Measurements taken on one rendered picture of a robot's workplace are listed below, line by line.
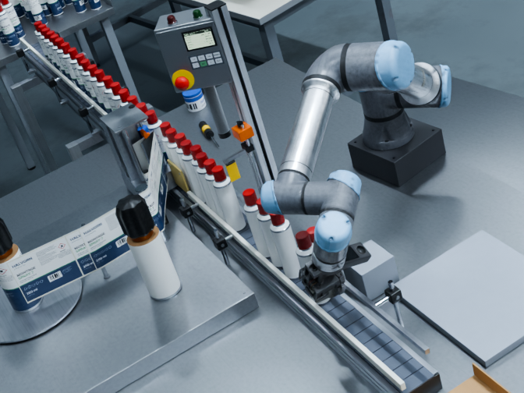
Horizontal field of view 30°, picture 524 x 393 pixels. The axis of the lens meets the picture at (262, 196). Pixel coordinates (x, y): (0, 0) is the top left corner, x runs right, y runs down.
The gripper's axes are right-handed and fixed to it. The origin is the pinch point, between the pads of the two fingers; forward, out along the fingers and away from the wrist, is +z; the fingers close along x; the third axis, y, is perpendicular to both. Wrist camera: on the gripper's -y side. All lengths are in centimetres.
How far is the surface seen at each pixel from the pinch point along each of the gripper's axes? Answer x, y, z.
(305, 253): -8.4, 1.7, -7.7
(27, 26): -232, -5, 141
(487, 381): 40.2, -12.0, -13.3
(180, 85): -67, 1, -6
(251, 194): -33.6, 0.4, 2.3
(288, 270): -13.6, 1.9, 10.6
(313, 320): 2.4, 6.0, 5.3
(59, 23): -220, -17, 134
